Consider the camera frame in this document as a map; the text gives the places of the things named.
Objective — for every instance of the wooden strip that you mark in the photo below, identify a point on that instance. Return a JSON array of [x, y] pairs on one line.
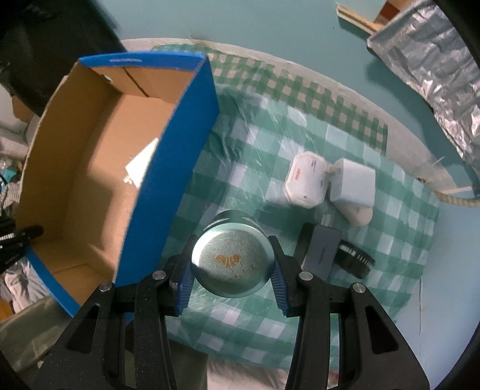
[[356, 18]]

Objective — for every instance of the round teal metal tin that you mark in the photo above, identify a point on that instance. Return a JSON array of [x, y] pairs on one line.
[[229, 258]]

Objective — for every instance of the light green checkered plastic sheet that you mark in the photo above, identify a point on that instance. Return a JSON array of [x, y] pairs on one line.
[[240, 168]]

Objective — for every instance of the crinkled silver foil sheet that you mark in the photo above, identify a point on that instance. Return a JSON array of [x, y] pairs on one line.
[[435, 56]]

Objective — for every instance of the white charger cube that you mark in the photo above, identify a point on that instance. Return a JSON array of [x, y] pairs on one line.
[[354, 183]]

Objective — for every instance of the white octagonal travel adapter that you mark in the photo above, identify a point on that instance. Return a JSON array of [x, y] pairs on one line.
[[305, 180]]

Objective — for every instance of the green beige checkered cloth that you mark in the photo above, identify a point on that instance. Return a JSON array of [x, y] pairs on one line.
[[285, 80]]

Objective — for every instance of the white oval object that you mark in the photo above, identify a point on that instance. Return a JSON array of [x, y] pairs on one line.
[[360, 216]]

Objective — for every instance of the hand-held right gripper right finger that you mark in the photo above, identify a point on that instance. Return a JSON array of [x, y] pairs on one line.
[[280, 287]]

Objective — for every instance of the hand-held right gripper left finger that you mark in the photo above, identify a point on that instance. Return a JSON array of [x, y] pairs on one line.
[[186, 287]]

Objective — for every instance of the grey rectangular device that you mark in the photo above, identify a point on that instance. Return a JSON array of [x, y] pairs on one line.
[[320, 251]]

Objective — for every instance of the white paper sheet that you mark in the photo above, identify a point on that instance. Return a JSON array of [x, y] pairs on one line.
[[140, 165]]

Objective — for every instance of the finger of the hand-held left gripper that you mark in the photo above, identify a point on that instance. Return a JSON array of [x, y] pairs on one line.
[[30, 232]]

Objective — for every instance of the blue cardboard box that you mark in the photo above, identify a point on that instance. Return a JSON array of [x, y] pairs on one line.
[[97, 180]]

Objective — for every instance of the large black object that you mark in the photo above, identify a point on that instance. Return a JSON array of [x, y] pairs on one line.
[[48, 45]]

